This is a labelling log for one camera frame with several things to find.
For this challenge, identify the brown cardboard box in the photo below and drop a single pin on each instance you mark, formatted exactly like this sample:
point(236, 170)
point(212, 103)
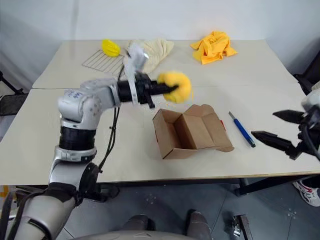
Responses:
point(215, 130)

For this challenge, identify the yellow plush toy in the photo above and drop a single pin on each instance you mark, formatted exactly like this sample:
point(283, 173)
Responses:
point(182, 85)

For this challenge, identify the white red sneaker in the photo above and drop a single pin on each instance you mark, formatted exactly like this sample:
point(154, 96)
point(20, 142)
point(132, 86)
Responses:
point(306, 192)

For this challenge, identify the grey robot torso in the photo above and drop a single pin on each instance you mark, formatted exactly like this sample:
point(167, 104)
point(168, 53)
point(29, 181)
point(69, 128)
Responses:
point(125, 235)

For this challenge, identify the silver metal clamp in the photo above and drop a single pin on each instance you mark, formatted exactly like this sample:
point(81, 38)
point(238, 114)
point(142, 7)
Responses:
point(240, 226)

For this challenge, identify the yellow ribbed plastic object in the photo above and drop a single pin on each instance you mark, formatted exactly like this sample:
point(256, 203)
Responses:
point(111, 48)

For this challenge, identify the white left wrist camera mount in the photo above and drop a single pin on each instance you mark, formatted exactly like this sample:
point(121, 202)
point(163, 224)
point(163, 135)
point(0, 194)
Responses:
point(136, 58)

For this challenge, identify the black chair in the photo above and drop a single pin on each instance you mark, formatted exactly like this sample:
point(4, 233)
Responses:
point(310, 80)

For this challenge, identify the black table leg bar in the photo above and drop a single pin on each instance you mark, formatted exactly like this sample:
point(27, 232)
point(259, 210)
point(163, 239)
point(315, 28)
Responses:
point(262, 186)

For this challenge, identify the cream knitted cloth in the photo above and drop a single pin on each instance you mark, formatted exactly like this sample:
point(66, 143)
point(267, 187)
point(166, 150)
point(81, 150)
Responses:
point(157, 50)

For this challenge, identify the yellow crumpled cloth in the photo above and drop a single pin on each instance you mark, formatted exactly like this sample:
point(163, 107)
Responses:
point(212, 48)

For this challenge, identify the blue utility knife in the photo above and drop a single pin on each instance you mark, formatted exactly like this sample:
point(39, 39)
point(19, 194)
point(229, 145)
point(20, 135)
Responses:
point(241, 127)

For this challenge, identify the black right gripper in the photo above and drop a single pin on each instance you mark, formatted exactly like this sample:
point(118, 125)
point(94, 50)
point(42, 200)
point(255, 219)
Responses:
point(296, 150)

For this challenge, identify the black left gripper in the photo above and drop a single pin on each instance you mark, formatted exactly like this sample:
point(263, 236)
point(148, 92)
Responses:
point(143, 87)

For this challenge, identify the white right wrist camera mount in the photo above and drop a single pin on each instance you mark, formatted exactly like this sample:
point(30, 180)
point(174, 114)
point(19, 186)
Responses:
point(312, 100)

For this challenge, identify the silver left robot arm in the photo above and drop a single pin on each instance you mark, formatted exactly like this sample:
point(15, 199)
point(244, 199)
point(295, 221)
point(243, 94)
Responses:
point(75, 105)

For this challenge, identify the black stand base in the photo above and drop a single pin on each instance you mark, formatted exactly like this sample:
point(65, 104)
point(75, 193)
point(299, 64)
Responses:
point(12, 102)

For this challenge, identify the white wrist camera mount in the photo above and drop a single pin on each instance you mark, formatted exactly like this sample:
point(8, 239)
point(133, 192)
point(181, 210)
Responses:
point(136, 58)
point(312, 100)

